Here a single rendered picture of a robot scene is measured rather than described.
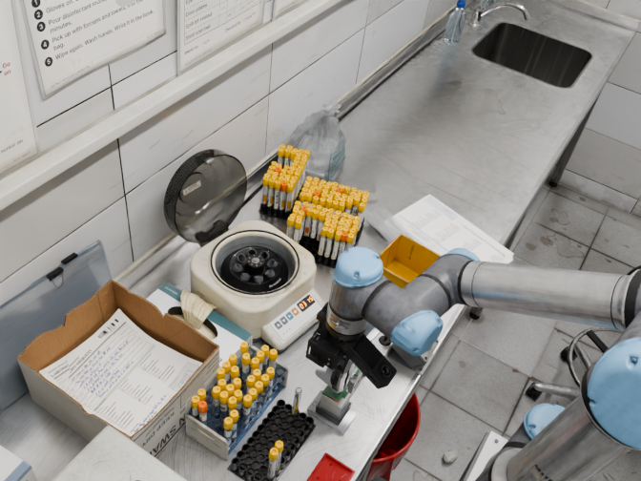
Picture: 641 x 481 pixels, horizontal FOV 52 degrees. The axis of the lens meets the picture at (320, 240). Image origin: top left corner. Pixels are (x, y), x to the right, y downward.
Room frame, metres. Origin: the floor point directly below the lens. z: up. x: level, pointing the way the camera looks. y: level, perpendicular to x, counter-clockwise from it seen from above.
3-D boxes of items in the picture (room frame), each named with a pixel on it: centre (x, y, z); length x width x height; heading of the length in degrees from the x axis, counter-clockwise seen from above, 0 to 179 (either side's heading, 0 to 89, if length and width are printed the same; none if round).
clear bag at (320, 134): (1.53, 0.06, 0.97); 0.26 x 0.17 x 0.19; 170
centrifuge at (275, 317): (0.99, 0.12, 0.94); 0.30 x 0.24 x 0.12; 55
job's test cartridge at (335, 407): (0.72, -0.08, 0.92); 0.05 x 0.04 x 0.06; 64
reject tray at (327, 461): (0.59, -0.09, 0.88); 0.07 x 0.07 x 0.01; 64
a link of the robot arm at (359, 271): (0.73, -0.07, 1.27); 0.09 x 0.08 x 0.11; 53
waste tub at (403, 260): (1.10, -0.22, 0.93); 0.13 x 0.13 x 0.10; 60
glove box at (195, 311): (0.85, 0.24, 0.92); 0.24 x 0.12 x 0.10; 64
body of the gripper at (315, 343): (0.73, -0.06, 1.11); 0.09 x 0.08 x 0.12; 64
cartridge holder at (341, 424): (0.72, -0.08, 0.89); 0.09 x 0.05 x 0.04; 64
